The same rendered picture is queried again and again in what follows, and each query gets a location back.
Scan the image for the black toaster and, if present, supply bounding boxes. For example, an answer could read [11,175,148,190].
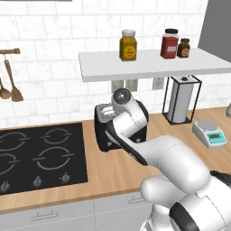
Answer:
[93,103,149,153]

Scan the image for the white paper towel roll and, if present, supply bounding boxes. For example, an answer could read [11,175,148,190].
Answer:
[167,76,195,124]

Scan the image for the yellow jar with white lid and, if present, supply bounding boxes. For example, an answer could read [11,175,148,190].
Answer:
[119,29,138,62]

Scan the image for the grey hob knob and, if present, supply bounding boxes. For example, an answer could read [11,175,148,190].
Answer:
[60,171,71,184]
[32,176,43,188]
[0,180,10,192]

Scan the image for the red jar with black lid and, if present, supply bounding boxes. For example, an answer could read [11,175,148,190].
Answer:
[160,28,180,60]

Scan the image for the white kitchen scale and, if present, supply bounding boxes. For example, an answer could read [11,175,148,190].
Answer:
[191,118,227,149]

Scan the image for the small brown jar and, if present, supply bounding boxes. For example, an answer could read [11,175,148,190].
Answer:
[176,37,191,59]

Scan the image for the narrow grey drawer front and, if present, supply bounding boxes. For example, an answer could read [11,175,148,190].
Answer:
[93,191,153,231]

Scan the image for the black hob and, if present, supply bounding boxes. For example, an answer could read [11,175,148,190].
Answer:
[0,121,89,197]

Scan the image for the wooden spatula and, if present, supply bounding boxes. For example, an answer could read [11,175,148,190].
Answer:
[4,59,24,103]

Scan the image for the wide grey drawer front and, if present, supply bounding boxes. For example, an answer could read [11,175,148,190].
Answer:
[0,199,96,231]

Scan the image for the wooden spoon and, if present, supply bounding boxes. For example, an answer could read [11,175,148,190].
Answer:
[0,76,12,100]

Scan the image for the grey cabinet panel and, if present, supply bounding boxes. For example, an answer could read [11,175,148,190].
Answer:
[198,0,231,63]

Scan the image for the white wall outlet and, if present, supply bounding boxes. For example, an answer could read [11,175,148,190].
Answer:
[152,77,165,91]
[110,79,125,94]
[125,79,139,92]

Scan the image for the black wire towel holder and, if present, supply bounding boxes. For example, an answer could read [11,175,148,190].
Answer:
[162,74,203,126]

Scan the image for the white wall shelf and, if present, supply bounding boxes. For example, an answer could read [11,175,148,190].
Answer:
[78,47,231,83]

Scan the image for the silver drawer handle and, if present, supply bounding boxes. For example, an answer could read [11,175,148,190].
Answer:
[30,210,59,222]
[128,195,146,205]

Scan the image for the wooden utensil rail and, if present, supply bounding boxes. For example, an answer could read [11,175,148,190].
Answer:
[0,47,22,56]

